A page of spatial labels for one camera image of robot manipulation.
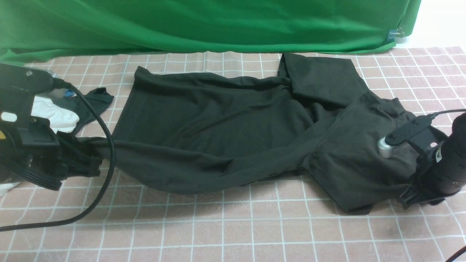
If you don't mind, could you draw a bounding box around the green backdrop cloth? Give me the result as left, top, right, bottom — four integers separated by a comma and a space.
0, 0, 421, 65

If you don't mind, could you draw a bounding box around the black right camera cable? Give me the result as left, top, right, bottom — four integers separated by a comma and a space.
428, 108, 466, 262

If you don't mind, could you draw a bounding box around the pink checkered tablecloth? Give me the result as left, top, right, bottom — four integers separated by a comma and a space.
1, 47, 465, 262

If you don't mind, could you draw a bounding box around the black camera cable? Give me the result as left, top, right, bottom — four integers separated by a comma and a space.
428, 108, 466, 262
0, 82, 116, 232

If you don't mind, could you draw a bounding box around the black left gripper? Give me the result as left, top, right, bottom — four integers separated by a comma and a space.
0, 120, 103, 191

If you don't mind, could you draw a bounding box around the blue garment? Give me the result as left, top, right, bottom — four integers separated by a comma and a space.
63, 89, 75, 98

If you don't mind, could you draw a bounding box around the dark gray long-sleeve shirt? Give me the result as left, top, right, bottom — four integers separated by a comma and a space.
112, 53, 417, 214

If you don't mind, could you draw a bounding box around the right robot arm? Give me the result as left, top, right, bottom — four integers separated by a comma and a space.
395, 114, 466, 209

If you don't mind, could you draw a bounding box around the white garment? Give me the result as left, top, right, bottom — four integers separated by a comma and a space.
0, 96, 80, 197

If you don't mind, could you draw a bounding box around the black left camera cable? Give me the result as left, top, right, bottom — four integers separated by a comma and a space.
0, 82, 116, 232

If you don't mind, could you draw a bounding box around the blue binder clip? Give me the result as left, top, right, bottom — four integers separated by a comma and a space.
386, 28, 404, 43

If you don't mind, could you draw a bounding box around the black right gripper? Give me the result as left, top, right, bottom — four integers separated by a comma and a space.
397, 142, 465, 206

